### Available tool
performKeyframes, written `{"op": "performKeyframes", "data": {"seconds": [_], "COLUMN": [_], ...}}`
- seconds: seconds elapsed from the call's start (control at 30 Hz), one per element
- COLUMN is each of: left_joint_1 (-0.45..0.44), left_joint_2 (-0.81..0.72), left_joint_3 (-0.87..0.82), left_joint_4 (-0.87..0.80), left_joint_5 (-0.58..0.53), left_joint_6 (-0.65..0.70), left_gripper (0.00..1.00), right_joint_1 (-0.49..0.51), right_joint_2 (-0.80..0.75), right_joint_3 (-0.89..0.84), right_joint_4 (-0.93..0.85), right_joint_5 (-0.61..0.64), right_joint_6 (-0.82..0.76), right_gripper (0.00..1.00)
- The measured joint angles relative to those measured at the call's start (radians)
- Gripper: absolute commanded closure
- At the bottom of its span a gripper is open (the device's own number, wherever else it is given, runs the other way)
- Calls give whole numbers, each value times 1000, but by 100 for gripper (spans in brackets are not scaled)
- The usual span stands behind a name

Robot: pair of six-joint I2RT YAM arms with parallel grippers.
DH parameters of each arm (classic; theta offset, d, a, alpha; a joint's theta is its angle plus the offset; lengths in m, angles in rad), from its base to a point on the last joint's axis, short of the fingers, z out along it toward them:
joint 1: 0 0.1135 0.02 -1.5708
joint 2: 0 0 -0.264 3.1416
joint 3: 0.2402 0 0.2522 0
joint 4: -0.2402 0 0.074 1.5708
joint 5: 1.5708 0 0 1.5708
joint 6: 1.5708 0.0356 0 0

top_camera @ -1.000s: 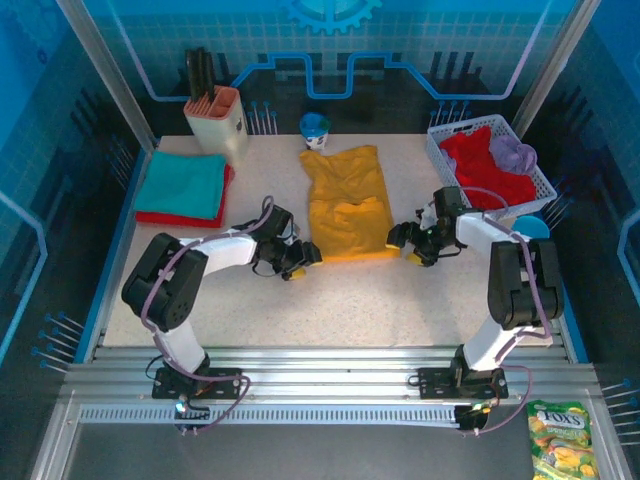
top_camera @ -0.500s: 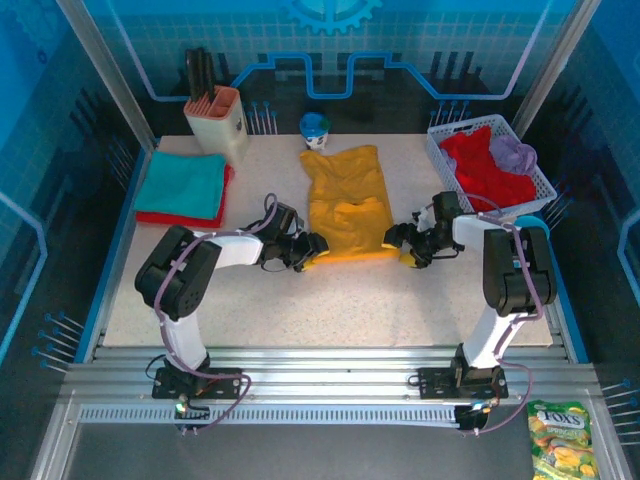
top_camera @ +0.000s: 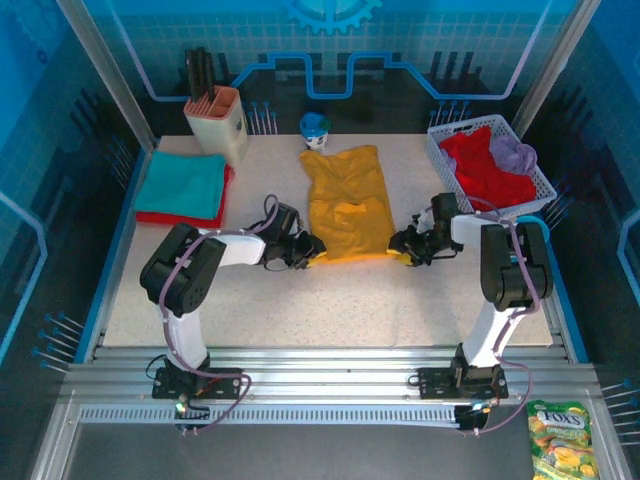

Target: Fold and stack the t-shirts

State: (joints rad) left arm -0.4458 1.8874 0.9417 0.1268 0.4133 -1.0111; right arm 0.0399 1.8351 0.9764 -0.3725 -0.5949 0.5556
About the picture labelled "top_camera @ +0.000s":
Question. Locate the teal folded t-shirt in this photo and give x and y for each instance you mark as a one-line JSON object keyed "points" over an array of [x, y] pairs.
{"points": [[182, 182]]}

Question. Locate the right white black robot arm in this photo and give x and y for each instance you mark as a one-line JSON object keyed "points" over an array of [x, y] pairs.
{"points": [[510, 270]]}

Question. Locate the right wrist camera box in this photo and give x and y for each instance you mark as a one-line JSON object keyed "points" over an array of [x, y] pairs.
{"points": [[444, 206]]}

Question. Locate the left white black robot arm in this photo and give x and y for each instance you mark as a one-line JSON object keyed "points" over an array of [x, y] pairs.
{"points": [[240, 247]]}

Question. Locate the red folded t-shirt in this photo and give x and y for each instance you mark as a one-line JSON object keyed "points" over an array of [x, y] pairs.
{"points": [[165, 220]]}

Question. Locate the blue lidded printed cup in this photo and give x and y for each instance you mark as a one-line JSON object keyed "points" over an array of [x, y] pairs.
{"points": [[314, 127]]}

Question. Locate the red crumpled t-shirt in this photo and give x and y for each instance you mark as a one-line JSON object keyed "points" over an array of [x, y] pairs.
{"points": [[490, 175]]}

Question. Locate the white plastic mesh basket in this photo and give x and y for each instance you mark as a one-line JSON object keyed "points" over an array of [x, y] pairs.
{"points": [[440, 142]]}

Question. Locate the yellow printed t-shirt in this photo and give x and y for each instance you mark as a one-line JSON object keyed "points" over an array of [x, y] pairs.
{"points": [[350, 210]]}

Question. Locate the purple crumpled t-shirt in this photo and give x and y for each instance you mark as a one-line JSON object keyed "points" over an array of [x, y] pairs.
{"points": [[510, 147]]}

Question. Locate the green yellow candy bag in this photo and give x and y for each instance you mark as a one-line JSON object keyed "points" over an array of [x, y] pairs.
{"points": [[562, 440]]}

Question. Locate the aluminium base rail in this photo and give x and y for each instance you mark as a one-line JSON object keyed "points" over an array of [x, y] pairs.
{"points": [[325, 370]]}

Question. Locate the cream and pink knife block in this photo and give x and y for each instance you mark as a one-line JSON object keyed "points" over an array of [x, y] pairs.
{"points": [[220, 130]]}

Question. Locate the aluminium frame post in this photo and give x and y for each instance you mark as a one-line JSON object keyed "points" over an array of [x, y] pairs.
{"points": [[550, 70], [110, 75]]}

